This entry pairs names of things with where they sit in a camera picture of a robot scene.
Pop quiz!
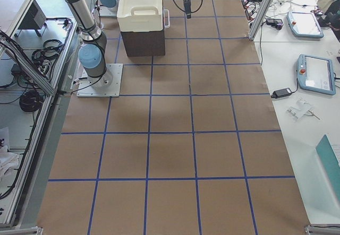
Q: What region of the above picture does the blue teach pendant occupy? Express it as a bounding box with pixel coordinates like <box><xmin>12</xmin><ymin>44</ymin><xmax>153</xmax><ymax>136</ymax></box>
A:
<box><xmin>286</xmin><ymin>11</ymin><xmax>324</xmax><ymax>39</ymax></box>
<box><xmin>297</xmin><ymin>54</ymin><xmax>336</xmax><ymax>95</ymax></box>

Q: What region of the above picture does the black power adapter brick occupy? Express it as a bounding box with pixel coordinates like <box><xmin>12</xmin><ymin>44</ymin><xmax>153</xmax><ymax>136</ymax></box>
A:
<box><xmin>271</xmin><ymin>88</ymin><xmax>293</xmax><ymax>99</ymax></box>

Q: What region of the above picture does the blue teach pendant near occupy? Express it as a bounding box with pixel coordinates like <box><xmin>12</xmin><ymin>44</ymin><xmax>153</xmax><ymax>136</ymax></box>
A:
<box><xmin>297</xmin><ymin>54</ymin><xmax>336</xmax><ymax>95</ymax></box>

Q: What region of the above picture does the aluminium frame post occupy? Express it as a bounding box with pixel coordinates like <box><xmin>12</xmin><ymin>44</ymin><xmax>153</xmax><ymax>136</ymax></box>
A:
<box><xmin>248</xmin><ymin>0</ymin><xmax>273</xmax><ymax>41</ymax></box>

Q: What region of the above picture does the teal folder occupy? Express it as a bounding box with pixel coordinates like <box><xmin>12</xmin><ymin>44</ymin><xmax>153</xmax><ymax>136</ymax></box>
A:
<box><xmin>316</xmin><ymin>134</ymin><xmax>339</xmax><ymax>215</ymax></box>

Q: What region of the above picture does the wooden drawer white handle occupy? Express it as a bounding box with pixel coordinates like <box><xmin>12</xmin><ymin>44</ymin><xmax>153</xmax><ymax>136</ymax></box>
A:
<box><xmin>163</xmin><ymin>8</ymin><xmax>171</xmax><ymax>29</ymax></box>

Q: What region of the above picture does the white plastic tray bin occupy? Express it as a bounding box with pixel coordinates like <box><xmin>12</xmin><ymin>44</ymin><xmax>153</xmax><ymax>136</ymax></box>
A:
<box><xmin>117</xmin><ymin>0</ymin><xmax>163</xmax><ymax>32</ymax></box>

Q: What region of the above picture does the blue teach pendant far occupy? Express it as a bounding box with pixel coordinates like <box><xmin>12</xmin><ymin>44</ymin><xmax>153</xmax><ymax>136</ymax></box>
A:
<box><xmin>286</xmin><ymin>11</ymin><xmax>324</xmax><ymax>39</ymax></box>

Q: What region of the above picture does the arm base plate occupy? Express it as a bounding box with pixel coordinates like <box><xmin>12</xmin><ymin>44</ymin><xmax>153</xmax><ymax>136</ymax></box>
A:
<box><xmin>99</xmin><ymin>6</ymin><xmax>118</xmax><ymax>18</ymax></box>
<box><xmin>76</xmin><ymin>64</ymin><xmax>123</xmax><ymax>98</ymax></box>

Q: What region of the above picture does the dark brown wooden cabinet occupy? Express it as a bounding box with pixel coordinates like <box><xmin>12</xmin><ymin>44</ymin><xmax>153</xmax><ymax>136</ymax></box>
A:
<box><xmin>121</xmin><ymin>30</ymin><xmax>165</xmax><ymax>57</ymax></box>

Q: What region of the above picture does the grey electronics box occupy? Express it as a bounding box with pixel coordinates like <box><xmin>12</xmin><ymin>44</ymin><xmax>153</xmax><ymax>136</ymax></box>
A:
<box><xmin>14</xmin><ymin>0</ymin><xmax>47</xmax><ymax>37</ymax></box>

